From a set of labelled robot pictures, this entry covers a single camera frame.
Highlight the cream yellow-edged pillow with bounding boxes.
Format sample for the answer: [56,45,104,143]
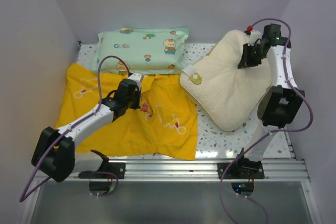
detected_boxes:
[180,30,271,131]

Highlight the yellow pillowcase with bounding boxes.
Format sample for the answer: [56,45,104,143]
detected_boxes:
[56,63,198,161]

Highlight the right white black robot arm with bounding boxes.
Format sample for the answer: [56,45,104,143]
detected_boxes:
[228,24,305,179]

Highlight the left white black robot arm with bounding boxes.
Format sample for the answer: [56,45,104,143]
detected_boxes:
[31,73,143,182]

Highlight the green cartoon bear pillow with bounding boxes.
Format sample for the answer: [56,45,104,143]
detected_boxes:
[91,28,189,75]

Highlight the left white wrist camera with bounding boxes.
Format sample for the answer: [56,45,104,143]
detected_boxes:
[128,73,144,90]

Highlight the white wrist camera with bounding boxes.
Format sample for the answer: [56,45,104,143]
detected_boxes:
[128,73,144,90]
[245,25,262,46]

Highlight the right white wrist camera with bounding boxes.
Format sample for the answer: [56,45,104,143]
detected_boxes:
[245,25,262,46]

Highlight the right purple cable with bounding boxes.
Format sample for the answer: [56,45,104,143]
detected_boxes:
[219,18,314,224]

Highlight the purple cable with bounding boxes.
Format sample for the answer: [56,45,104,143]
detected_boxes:
[19,55,134,202]
[219,18,314,224]

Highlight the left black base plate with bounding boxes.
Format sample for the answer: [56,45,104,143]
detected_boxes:
[78,162,126,179]

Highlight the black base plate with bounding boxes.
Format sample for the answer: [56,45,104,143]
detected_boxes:
[217,162,265,179]
[78,162,126,179]

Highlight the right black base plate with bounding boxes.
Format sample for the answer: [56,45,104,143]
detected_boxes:
[217,162,265,179]

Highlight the aluminium mounting rail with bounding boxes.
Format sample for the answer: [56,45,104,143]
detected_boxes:
[70,157,310,182]

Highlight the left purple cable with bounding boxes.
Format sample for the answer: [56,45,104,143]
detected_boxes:
[19,55,134,202]

